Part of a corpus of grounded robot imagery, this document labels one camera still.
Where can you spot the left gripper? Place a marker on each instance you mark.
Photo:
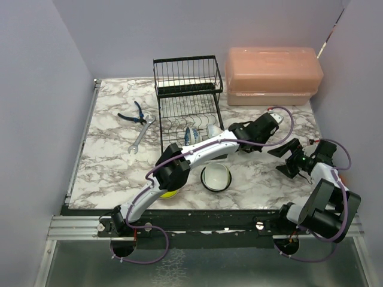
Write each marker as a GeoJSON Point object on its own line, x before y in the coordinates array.
{"type": "Point", "coordinates": [257, 148]}

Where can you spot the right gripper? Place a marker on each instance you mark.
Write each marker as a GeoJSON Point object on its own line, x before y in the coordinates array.
{"type": "Point", "coordinates": [293, 144]}

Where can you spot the blue floral bowl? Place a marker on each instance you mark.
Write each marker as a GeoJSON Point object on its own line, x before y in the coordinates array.
{"type": "Point", "coordinates": [192, 136]}

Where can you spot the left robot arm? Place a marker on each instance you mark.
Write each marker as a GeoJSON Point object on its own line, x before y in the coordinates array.
{"type": "Point", "coordinates": [172, 169]}

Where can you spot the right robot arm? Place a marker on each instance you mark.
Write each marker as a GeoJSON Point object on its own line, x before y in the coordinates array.
{"type": "Point", "coordinates": [331, 207]}

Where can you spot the pink plastic storage box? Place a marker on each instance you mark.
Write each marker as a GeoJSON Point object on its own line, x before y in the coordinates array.
{"type": "Point", "coordinates": [266, 76]}

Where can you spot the black rimmed bowl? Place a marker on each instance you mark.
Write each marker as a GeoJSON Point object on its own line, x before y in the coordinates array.
{"type": "Point", "coordinates": [202, 177]}

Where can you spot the silver wrench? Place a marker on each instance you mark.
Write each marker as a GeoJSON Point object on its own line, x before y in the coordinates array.
{"type": "Point", "coordinates": [135, 146]}

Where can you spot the yellow-green bowl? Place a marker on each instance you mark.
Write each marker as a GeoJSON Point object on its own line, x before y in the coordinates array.
{"type": "Point", "coordinates": [169, 194]}

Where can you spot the black wire dish rack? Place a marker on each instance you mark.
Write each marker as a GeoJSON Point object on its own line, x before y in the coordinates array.
{"type": "Point", "coordinates": [188, 91]}

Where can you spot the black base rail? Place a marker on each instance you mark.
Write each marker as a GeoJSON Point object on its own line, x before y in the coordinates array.
{"type": "Point", "coordinates": [198, 229]}

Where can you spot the aluminium frame rail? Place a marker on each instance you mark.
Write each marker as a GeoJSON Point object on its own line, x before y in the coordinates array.
{"type": "Point", "coordinates": [74, 228]}

